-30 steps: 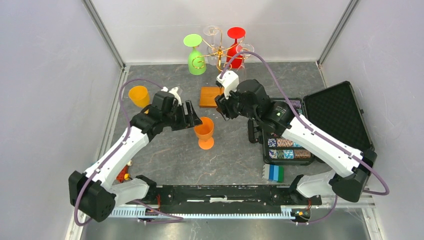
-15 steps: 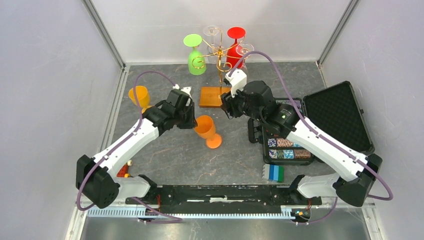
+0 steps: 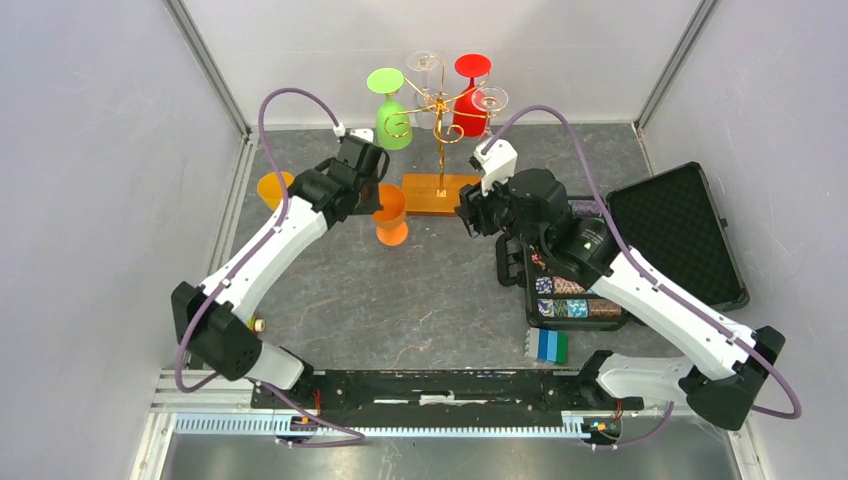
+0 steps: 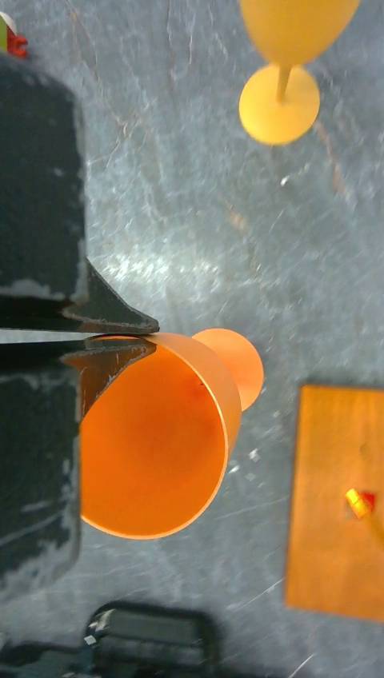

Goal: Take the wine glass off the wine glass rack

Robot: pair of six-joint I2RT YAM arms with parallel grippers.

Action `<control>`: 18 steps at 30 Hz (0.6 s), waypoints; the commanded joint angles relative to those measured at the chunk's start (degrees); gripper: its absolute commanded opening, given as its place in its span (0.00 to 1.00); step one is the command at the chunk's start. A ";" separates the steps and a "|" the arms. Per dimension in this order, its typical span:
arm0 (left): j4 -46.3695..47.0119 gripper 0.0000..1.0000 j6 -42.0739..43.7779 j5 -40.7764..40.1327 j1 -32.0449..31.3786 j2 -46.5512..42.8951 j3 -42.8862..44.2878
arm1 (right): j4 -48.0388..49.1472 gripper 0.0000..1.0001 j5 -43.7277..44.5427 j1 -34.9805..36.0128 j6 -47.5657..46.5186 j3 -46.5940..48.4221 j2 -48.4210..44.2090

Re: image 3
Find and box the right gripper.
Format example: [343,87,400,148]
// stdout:
[455,165,547,256]

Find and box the orange wine glass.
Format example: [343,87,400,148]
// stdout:
[372,184,409,247]

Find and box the yellow wine glass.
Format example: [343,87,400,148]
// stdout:
[256,171,294,211]

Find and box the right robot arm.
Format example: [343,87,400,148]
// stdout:
[456,168,802,431]

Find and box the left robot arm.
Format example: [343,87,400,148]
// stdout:
[171,129,390,408]

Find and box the green wine glass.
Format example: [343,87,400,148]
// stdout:
[366,67,413,151]

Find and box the red wine glass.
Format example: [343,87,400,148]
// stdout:
[452,53,491,138]

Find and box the clear glass back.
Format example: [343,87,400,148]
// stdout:
[407,50,441,131]

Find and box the clear flute glass right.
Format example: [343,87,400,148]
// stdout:
[472,86,509,140]

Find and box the blue green brick stack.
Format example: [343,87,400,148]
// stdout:
[525,328,569,365]

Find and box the black poker chip case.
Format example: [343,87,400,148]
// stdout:
[495,162,750,331]

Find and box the toy brick car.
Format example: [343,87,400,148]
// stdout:
[248,317,266,334]

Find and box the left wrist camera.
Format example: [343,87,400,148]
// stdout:
[332,123,375,143]

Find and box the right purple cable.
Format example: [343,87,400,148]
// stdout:
[482,104,803,452]

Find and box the purple cable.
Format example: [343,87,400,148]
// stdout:
[174,87,367,448]
[482,104,803,452]

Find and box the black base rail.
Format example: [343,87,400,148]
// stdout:
[287,369,644,428]

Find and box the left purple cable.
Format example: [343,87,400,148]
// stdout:
[174,87,367,448]

